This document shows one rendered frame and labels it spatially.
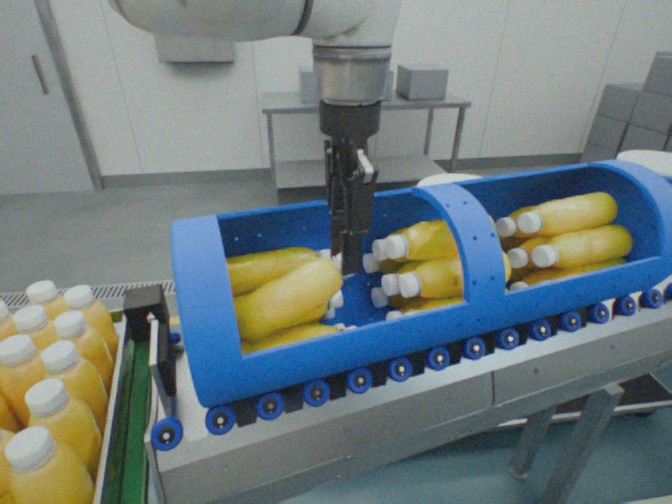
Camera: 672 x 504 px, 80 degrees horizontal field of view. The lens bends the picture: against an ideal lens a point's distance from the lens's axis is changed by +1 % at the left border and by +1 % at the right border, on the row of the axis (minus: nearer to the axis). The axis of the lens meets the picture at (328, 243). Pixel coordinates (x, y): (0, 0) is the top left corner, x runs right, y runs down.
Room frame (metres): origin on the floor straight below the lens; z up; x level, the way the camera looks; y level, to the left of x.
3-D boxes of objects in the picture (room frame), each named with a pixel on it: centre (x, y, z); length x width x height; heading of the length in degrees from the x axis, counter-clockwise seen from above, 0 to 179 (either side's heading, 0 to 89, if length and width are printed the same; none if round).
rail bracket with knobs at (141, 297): (0.64, 0.37, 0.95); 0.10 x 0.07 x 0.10; 19
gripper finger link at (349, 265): (0.48, -0.03, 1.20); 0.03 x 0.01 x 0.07; 109
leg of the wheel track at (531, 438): (0.87, -0.71, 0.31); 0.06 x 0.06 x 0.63; 19
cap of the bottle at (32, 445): (0.27, 0.32, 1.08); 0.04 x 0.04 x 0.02
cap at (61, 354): (0.40, 0.37, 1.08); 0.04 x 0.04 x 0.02
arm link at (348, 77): (0.50, -0.03, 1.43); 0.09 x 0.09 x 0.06
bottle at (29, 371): (0.41, 0.44, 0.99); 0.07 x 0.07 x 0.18
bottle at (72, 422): (0.33, 0.35, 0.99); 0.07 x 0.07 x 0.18
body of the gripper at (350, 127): (0.50, -0.03, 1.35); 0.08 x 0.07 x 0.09; 19
